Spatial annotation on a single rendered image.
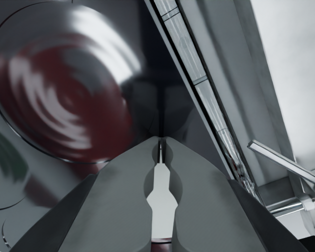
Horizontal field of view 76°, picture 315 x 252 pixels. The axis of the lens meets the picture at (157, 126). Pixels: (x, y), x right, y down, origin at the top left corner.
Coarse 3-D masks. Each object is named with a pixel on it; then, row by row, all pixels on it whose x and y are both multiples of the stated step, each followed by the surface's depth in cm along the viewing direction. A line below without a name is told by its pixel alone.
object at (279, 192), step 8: (288, 176) 25; (264, 184) 26; (272, 184) 26; (280, 184) 25; (288, 184) 24; (264, 192) 25; (272, 192) 25; (280, 192) 24; (288, 192) 24; (264, 200) 24; (272, 200) 24; (280, 200) 23
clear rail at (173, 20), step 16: (160, 0) 10; (176, 0) 10; (160, 16) 10; (176, 16) 10; (176, 32) 10; (192, 32) 11; (176, 48) 11; (192, 48) 11; (192, 64) 11; (192, 80) 12; (208, 80) 12; (208, 96) 12; (208, 112) 13; (224, 112) 13; (224, 128) 13; (224, 144) 14; (240, 160) 14; (256, 192) 16
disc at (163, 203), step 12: (156, 168) 15; (156, 180) 15; (168, 180) 15; (156, 192) 16; (168, 192) 16; (156, 204) 17; (168, 204) 17; (156, 216) 17; (168, 216) 17; (156, 228) 18; (168, 228) 18
